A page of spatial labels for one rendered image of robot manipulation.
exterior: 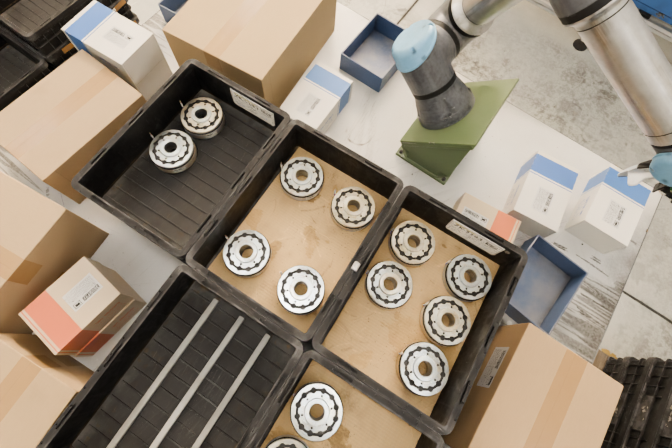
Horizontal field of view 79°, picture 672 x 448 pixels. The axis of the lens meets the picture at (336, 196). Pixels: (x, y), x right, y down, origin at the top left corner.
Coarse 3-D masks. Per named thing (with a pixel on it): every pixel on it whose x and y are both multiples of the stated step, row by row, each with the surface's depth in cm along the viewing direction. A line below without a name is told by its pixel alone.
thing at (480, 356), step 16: (416, 192) 89; (448, 208) 88; (384, 224) 86; (496, 240) 86; (368, 256) 83; (352, 272) 82; (512, 288) 83; (336, 304) 79; (496, 320) 80; (320, 336) 77; (320, 352) 76; (480, 352) 78; (352, 368) 77; (368, 384) 75; (464, 384) 76; (400, 400) 74; (464, 400) 75; (416, 416) 73; (448, 432) 73
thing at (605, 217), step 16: (592, 176) 118; (608, 176) 109; (592, 192) 110; (608, 192) 108; (624, 192) 108; (640, 192) 108; (576, 208) 114; (592, 208) 106; (608, 208) 106; (624, 208) 106; (640, 208) 106; (576, 224) 108; (592, 224) 104; (608, 224) 104; (624, 224) 105; (592, 240) 109; (608, 240) 105; (624, 240) 103
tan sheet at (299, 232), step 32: (320, 160) 101; (320, 192) 98; (256, 224) 94; (288, 224) 95; (320, 224) 95; (288, 256) 92; (320, 256) 93; (352, 256) 93; (256, 288) 89; (288, 320) 87
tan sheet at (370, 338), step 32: (384, 256) 94; (448, 256) 95; (480, 256) 95; (416, 288) 91; (352, 320) 88; (384, 320) 89; (416, 320) 89; (448, 320) 89; (352, 352) 86; (384, 352) 86; (448, 352) 87; (384, 384) 84
